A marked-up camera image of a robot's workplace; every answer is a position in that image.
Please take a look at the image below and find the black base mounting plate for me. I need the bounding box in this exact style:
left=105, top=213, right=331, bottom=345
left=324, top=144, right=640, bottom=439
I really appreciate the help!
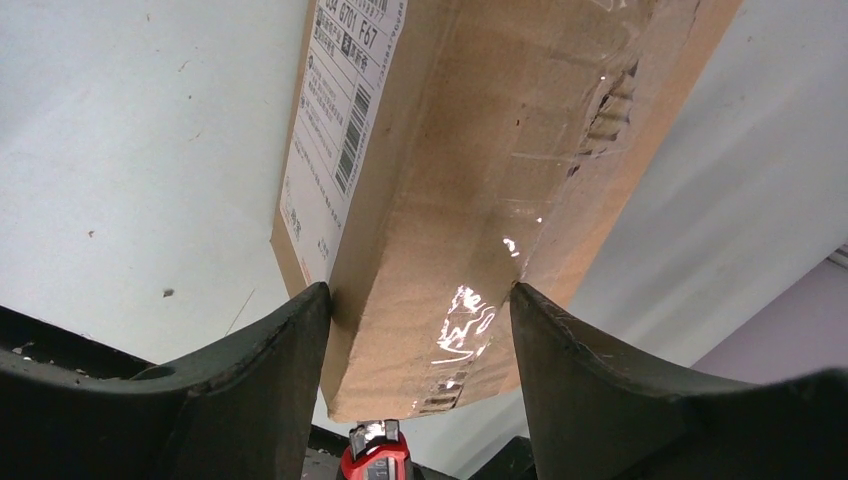
left=0, top=304, right=538, bottom=480

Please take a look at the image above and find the brown cardboard express box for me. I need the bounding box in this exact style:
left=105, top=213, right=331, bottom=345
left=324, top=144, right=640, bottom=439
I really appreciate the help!
left=271, top=1, right=739, bottom=423

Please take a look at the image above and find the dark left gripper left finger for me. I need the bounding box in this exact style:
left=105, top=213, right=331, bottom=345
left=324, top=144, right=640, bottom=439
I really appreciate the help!
left=0, top=282, right=333, bottom=480

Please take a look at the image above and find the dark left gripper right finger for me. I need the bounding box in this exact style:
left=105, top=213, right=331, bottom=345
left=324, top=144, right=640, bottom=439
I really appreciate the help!
left=510, top=283, right=847, bottom=479

